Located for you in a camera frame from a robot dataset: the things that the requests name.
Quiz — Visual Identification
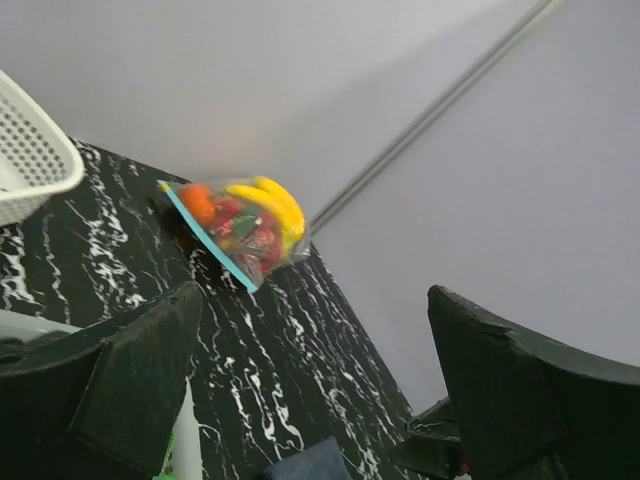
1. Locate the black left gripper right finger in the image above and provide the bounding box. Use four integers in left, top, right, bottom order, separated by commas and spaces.
390, 285, 639, 479

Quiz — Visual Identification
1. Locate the clear zip top bag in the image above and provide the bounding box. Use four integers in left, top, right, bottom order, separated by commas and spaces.
157, 176, 311, 293

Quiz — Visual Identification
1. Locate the yellow fake banana bunch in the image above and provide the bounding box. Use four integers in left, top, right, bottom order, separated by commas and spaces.
225, 176, 306, 253

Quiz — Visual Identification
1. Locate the white perforated plastic basket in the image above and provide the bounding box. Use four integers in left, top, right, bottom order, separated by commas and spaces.
1, 73, 85, 226

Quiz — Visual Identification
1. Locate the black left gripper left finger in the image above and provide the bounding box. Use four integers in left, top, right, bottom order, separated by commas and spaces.
1, 282, 203, 479

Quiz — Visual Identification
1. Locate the dark blue folded towel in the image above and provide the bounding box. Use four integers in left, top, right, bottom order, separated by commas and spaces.
258, 436, 352, 480

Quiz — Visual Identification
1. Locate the red fake strawberry bunch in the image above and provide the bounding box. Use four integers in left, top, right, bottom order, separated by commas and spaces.
208, 195, 282, 275

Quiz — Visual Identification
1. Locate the orange fake bell pepper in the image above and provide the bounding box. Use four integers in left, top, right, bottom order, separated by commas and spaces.
178, 184, 216, 226

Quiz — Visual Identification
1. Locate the aluminium frame post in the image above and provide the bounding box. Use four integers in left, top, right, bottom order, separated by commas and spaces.
310, 0, 559, 235

